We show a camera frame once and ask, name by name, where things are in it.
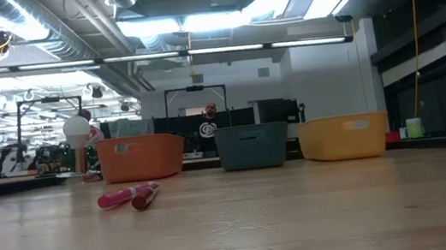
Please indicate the brown marker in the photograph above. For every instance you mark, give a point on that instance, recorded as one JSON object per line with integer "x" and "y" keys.
{"x": 143, "y": 199}

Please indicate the pink marker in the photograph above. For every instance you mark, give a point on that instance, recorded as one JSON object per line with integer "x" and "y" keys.
{"x": 118, "y": 197}

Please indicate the black partition screen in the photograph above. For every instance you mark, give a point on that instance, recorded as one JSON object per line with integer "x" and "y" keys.
{"x": 243, "y": 115}

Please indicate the teal plastic bin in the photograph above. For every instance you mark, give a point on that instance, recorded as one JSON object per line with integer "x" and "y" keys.
{"x": 252, "y": 151}

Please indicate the orange plastic bin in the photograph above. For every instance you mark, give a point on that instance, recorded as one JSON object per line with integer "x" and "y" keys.
{"x": 141, "y": 161}

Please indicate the long led light bar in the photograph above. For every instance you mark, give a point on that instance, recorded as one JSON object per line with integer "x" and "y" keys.
{"x": 307, "y": 41}

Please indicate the yellow plastic bin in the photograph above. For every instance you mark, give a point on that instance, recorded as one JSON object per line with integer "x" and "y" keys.
{"x": 344, "y": 141}

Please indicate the white bulb chrome lamp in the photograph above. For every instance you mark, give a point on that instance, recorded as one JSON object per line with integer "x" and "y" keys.
{"x": 77, "y": 129}

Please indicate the small red box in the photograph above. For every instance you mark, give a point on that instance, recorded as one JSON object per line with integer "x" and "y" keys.
{"x": 392, "y": 136}

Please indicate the green white cup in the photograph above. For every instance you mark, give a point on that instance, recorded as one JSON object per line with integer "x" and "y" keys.
{"x": 414, "y": 127}

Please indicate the black rig frame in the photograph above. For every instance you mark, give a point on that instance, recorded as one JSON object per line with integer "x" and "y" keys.
{"x": 49, "y": 99}
{"x": 194, "y": 88}

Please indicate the black aluminium table frame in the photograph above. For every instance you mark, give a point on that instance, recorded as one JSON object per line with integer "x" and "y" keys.
{"x": 445, "y": 142}

